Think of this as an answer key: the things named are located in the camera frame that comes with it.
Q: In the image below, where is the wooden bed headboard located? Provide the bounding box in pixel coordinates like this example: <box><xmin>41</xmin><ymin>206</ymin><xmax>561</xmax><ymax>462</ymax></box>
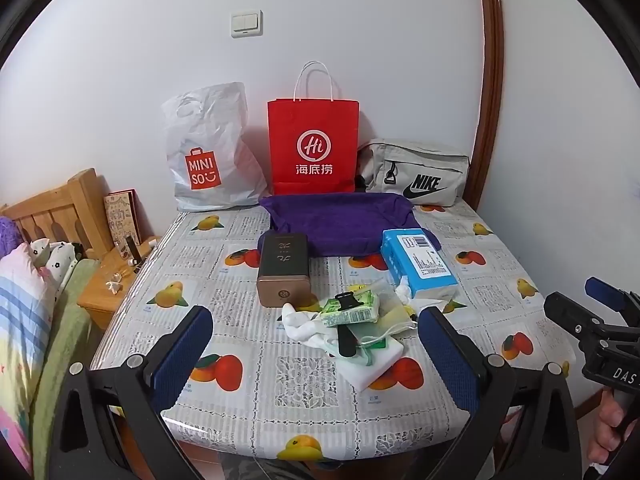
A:
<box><xmin>0</xmin><ymin>168</ymin><xmax>119</xmax><ymax>261</ymax></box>

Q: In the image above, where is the small black bottle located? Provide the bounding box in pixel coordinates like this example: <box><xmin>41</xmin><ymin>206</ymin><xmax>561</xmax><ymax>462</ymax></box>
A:
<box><xmin>124</xmin><ymin>233</ymin><xmax>144</xmax><ymax>274</ymax></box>

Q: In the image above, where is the person's right hand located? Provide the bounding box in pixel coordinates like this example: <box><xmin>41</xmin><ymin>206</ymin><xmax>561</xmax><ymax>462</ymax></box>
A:
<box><xmin>587</xmin><ymin>389</ymin><xmax>640</xmax><ymax>467</ymax></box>

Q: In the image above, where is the blue tissue pack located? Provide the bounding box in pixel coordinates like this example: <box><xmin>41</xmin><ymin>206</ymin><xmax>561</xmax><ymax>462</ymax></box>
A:
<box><xmin>379</xmin><ymin>228</ymin><xmax>460</xmax><ymax>307</ymax></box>

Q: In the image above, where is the purple plush toy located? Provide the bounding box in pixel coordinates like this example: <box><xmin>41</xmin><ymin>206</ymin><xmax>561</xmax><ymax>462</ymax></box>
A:
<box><xmin>0</xmin><ymin>215</ymin><xmax>24</xmax><ymax>261</ymax></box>

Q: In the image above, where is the brown tin box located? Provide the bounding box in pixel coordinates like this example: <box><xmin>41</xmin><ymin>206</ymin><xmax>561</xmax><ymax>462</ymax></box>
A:
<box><xmin>256</xmin><ymin>232</ymin><xmax>312</xmax><ymax>309</ymax></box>

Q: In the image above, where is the grey waist bag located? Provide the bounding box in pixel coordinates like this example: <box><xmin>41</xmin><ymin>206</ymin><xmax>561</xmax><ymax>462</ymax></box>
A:
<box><xmin>355</xmin><ymin>138</ymin><xmax>472</xmax><ymax>207</ymax></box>

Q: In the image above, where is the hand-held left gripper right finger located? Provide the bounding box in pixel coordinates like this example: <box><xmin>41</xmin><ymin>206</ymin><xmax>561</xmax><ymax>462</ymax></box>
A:
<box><xmin>418</xmin><ymin>306</ymin><xmax>584</xmax><ymax>480</ymax></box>

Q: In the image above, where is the white wall switch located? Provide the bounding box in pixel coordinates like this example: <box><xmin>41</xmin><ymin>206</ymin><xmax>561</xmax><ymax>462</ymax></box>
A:
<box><xmin>230</xmin><ymin>9</ymin><xmax>265</xmax><ymax>39</ymax></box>

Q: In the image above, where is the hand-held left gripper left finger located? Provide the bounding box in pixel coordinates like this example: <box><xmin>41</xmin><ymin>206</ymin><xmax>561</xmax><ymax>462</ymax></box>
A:
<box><xmin>49</xmin><ymin>305</ymin><xmax>215</xmax><ymax>480</ymax></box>

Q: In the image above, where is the green bed sheet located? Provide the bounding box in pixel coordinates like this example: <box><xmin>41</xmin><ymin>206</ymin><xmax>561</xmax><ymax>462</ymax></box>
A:
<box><xmin>29</xmin><ymin>259</ymin><xmax>102</xmax><ymax>480</ymax></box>

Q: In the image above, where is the wooden nightstand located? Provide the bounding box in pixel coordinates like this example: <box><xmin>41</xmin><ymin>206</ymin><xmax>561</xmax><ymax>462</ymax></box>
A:
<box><xmin>77</xmin><ymin>236</ymin><xmax>164</xmax><ymax>332</ymax></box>

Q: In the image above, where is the white plastic shopping bag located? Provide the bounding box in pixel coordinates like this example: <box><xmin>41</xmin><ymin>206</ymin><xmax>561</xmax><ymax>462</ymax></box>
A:
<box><xmin>161</xmin><ymin>81</ymin><xmax>269</xmax><ymax>212</ymax></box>

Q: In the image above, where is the illustrated book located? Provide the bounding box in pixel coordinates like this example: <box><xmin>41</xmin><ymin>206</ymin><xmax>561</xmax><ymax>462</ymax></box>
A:
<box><xmin>103</xmin><ymin>188</ymin><xmax>144</xmax><ymax>262</ymax></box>

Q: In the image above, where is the striped pillow bedding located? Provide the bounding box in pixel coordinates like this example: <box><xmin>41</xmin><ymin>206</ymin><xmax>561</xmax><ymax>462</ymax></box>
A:
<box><xmin>0</xmin><ymin>242</ymin><xmax>57</xmax><ymax>480</ymax></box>

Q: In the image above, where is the white sponge block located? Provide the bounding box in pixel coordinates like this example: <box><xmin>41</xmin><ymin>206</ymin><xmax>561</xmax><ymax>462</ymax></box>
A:
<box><xmin>339</xmin><ymin>337</ymin><xmax>405</xmax><ymax>392</ymax></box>

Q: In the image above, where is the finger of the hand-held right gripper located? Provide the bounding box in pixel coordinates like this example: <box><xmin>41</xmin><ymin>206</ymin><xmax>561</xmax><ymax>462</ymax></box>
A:
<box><xmin>584</xmin><ymin>276</ymin><xmax>640</xmax><ymax>328</ymax></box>
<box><xmin>544</xmin><ymin>291</ymin><xmax>609</xmax><ymax>361</ymax></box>

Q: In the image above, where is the red paper bag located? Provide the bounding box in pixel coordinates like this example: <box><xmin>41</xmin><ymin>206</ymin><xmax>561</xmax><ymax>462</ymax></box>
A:
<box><xmin>266</xmin><ymin>60</ymin><xmax>360</xmax><ymax>196</ymax></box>

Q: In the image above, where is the brown wooden door frame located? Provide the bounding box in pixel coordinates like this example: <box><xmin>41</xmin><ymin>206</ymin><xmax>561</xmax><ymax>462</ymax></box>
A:
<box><xmin>470</xmin><ymin>0</ymin><xmax>506</xmax><ymax>212</ymax></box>

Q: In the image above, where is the panda plush toy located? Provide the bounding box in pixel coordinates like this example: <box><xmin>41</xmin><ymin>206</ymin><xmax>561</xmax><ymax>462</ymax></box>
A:
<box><xmin>27</xmin><ymin>238</ymin><xmax>84</xmax><ymax>302</ymax></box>

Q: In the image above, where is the purple towel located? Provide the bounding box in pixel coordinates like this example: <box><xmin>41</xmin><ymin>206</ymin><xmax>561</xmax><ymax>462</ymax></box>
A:
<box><xmin>258</xmin><ymin>192</ymin><xmax>442</xmax><ymax>257</ymax></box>

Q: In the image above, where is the pale yellow mesh pouch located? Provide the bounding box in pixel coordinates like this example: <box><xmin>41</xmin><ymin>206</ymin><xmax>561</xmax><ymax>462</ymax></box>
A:
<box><xmin>372</xmin><ymin>287</ymin><xmax>419</xmax><ymax>334</ymax></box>

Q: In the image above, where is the white glove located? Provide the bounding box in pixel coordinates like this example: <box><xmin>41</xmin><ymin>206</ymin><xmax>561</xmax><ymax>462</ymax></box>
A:
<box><xmin>281</xmin><ymin>301</ymin><xmax>344</xmax><ymax>357</ymax></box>

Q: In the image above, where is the green wipes packet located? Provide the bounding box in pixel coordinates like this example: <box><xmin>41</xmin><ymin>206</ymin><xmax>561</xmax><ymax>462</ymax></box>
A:
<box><xmin>319</xmin><ymin>292</ymin><xmax>382</xmax><ymax>329</ymax></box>

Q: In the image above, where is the black binder clip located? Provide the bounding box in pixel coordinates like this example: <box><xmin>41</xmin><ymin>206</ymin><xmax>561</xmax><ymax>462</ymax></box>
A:
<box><xmin>333</xmin><ymin>289</ymin><xmax>369</xmax><ymax>311</ymax></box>

